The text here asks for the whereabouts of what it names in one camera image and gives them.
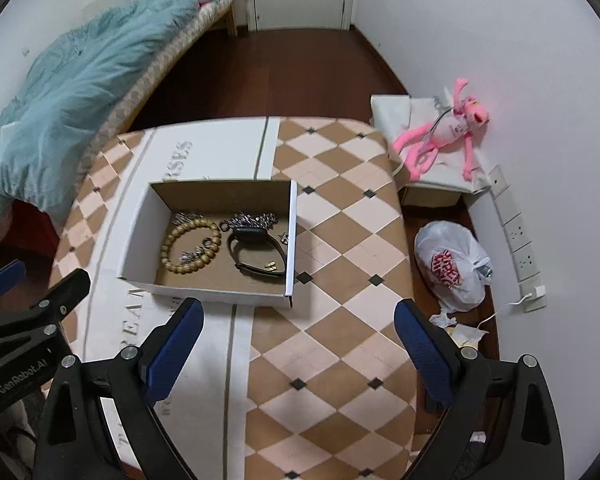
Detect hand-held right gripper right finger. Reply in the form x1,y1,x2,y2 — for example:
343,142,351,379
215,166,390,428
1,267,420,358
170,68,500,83
394,298,566,480

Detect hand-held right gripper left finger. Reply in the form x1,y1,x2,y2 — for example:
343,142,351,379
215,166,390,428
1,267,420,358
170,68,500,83
32,297,204,480

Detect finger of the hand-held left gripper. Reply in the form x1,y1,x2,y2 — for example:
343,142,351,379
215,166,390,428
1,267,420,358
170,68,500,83
0,259,27,303
0,268,91,342

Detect white cardboard box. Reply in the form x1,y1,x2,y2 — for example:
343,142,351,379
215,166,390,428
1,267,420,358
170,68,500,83
117,177,299,310

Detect small silver charm bracelet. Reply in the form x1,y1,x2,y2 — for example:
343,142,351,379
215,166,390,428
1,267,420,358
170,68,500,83
177,246,216,266

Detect wooden bead bracelet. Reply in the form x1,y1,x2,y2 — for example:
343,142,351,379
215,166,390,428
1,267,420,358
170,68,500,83
161,218,223,275

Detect black smart band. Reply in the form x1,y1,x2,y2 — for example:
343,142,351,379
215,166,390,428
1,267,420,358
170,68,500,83
226,226,287,276

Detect chunky silver chain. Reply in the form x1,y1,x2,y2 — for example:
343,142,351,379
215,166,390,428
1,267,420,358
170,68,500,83
219,211,279,234

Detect dark red bed base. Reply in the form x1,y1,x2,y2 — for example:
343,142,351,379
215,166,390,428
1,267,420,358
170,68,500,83
0,199,63,257

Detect white red-print plastic bag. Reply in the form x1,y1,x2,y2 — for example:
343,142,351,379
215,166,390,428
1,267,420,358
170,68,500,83
414,220,494,310

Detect diamond patterned tablecloth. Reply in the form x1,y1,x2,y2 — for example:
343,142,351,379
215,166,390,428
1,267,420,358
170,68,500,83
47,116,422,480

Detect white power strip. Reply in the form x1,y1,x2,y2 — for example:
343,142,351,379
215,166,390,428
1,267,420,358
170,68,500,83
487,165,549,313

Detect brown cardboard box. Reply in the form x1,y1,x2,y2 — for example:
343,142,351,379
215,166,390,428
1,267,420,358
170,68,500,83
400,185,464,209

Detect light blue duvet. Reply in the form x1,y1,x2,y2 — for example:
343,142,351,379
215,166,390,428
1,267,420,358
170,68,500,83
0,0,241,254

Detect pink plush toy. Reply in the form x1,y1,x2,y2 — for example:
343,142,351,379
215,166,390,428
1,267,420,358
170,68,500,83
391,78,491,184

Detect patterned mattress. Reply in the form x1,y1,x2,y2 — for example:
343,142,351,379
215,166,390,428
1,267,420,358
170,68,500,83
77,0,238,181

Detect white charger cable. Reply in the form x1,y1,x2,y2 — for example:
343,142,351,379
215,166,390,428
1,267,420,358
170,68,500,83
472,297,531,334

